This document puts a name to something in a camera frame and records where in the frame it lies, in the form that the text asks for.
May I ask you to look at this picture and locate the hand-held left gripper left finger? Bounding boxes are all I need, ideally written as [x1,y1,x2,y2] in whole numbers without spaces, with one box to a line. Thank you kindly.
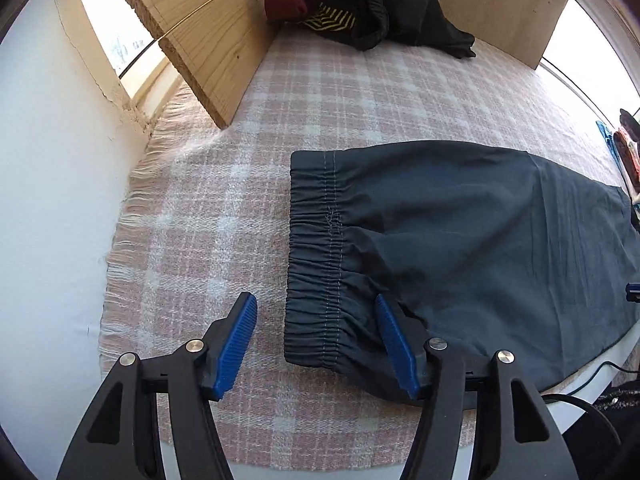
[56,291,258,480]

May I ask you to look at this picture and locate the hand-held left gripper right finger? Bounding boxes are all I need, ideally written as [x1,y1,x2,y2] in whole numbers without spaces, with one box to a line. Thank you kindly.
[374,293,581,480]

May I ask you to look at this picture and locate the dark grey pants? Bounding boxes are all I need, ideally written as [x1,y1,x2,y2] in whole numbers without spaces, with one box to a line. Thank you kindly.
[283,140,640,402]

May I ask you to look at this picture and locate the stack of folded clothes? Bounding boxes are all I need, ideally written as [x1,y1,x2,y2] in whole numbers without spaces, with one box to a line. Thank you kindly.
[595,108,640,207]

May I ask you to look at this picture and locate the pink plaid blanket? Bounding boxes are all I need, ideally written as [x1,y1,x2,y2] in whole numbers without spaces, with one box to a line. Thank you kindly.
[97,30,632,470]

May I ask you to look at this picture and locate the light oak wooden panel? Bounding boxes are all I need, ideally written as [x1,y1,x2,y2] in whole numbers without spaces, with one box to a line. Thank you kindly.
[397,0,574,69]

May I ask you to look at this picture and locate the pine plank board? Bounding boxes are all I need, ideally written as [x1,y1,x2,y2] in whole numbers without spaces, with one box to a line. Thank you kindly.
[96,0,297,129]

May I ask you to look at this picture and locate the black yellow striped garment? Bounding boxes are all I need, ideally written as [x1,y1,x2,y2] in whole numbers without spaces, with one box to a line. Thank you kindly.
[297,3,358,34]

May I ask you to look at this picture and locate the black cable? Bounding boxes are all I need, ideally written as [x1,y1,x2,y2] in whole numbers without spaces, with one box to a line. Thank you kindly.
[542,392,624,450]

